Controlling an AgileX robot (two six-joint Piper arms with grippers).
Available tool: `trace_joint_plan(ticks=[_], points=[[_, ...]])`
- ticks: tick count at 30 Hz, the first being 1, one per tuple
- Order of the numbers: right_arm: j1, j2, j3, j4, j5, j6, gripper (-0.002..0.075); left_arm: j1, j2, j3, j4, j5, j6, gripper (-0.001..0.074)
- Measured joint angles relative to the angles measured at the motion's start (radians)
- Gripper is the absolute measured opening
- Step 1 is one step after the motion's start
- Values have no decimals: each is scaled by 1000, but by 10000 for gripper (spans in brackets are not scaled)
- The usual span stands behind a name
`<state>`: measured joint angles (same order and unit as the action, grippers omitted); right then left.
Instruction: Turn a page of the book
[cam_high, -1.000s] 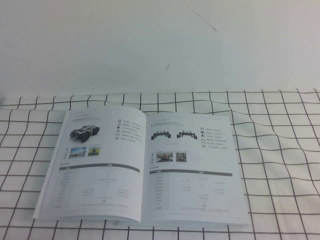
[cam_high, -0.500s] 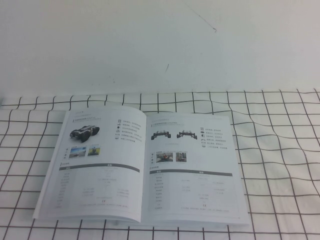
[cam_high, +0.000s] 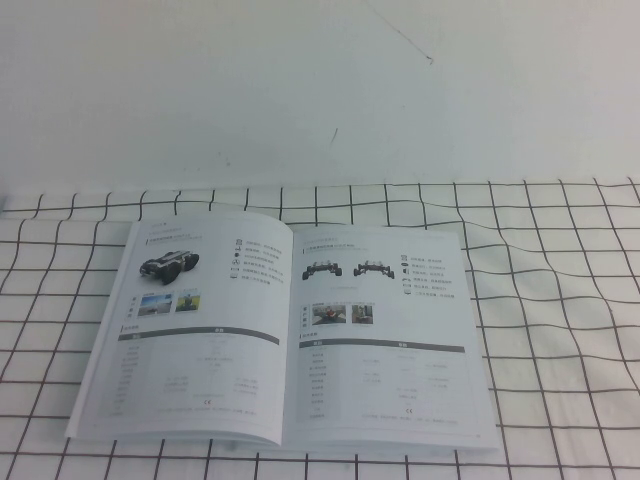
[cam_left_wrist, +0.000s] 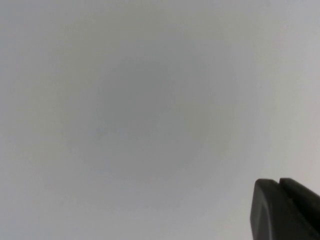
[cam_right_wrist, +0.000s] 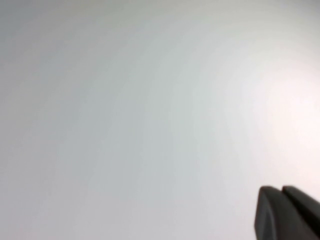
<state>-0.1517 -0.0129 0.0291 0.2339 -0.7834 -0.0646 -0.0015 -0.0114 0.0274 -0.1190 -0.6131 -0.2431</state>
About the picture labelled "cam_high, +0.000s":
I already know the white product catalogue book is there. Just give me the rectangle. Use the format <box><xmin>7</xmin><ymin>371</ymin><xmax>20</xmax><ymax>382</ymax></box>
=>
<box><xmin>65</xmin><ymin>210</ymin><xmax>501</xmax><ymax>454</ymax></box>

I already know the white black-grid tablecloth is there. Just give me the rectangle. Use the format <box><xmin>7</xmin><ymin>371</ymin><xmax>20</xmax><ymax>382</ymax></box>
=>
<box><xmin>0</xmin><ymin>177</ymin><xmax>640</xmax><ymax>480</ymax></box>

